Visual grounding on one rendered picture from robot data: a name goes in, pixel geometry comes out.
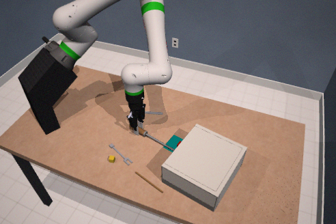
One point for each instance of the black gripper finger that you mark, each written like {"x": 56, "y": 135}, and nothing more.
{"x": 141, "y": 116}
{"x": 133, "y": 122}

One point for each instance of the metal hook with brown wooden handle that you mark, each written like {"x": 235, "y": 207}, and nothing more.
{"x": 144, "y": 133}

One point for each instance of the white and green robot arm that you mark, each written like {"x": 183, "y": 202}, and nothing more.
{"x": 72, "y": 21}

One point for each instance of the small yellow cube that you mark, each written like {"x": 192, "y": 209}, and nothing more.
{"x": 111, "y": 159}

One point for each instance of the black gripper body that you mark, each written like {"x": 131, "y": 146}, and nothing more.
{"x": 135, "y": 107}

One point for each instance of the teal square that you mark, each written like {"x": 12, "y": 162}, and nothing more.
{"x": 173, "y": 143}

